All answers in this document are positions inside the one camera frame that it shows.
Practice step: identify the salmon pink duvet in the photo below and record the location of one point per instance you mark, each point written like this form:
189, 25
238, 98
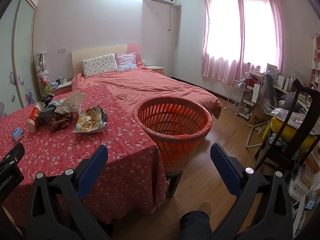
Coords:
155, 85

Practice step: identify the white paper bag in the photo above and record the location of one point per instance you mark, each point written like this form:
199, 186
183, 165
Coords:
257, 93

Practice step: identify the bed with beige headboard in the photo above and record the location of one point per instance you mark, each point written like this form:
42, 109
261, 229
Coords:
100, 51

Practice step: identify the white bookshelf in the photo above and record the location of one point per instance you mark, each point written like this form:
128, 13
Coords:
316, 55

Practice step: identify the grey office chair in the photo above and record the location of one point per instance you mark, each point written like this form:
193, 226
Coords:
271, 90

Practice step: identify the dark wooden chair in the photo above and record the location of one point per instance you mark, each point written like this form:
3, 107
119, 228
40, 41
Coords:
287, 135

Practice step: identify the dark blue sock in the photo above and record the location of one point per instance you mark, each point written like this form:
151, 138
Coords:
48, 98

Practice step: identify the crumpled white tissue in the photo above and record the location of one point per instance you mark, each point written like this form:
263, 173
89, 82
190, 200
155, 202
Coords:
71, 102

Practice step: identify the dark stool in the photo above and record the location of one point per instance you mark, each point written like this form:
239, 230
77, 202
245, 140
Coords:
173, 183

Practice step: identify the grey plush toy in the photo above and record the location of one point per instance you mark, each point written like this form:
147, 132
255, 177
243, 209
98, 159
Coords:
291, 101

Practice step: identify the brown paper bag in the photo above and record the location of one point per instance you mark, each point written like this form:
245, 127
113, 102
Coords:
257, 118

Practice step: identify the wardrobe with flower-print doors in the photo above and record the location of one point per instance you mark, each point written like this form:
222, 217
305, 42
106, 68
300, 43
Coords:
22, 55

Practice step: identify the printed magazine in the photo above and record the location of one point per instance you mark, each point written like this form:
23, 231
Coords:
300, 120

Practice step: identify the pink striped pillow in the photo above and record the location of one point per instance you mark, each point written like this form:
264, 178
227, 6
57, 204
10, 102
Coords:
126, 61

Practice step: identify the teal sock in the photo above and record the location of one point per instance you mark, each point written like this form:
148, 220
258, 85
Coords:
47, 111

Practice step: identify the white wall socket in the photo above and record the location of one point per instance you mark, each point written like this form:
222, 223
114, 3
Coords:
62, 50

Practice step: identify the hanging plush toy organizer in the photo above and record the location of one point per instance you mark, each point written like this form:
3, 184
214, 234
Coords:
42, 67

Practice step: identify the person's leg in jeans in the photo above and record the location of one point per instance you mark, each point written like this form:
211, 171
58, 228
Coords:
195, 226

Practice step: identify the white mug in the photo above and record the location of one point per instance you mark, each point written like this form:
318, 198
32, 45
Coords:
63, 80

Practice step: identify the white tube frame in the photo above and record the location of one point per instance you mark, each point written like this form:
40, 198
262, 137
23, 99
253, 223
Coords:
250, 137

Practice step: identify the red floral tablecloth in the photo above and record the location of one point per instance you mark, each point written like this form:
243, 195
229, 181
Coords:
75, 155

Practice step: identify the yellow cushion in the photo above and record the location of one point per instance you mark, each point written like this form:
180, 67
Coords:
277, 127

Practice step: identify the golden snack bag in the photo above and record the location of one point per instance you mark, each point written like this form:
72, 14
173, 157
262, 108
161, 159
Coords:
90, 120

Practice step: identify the red paper cup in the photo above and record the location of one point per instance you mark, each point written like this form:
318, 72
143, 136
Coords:
34, 118

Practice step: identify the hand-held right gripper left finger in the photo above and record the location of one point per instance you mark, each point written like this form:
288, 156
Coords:
92, 170

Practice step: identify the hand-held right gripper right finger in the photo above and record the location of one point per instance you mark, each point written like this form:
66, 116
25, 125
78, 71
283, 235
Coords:
225, 170

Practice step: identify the brown slipper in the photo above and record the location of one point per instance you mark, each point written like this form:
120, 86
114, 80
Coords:
203, 207

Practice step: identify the white floral pillow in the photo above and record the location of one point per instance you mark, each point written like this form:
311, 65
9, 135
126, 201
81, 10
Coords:
100, 66

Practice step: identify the yellow green plush toy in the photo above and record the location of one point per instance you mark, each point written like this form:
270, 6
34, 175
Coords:
47, 90

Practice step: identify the white shelf cart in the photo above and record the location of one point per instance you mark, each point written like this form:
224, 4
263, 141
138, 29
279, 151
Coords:
247, 105

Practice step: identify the pink nightstand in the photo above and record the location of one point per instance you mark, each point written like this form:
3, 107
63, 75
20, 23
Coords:
156, 70
62, 90

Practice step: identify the small light blue packet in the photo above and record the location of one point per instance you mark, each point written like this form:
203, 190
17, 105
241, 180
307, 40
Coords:
18, 133

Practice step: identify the pink curtain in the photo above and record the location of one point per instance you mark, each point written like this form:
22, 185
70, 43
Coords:
220, 67
265, 62

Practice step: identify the orange plastic laundry basket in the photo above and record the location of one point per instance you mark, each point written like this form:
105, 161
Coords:
172, 152

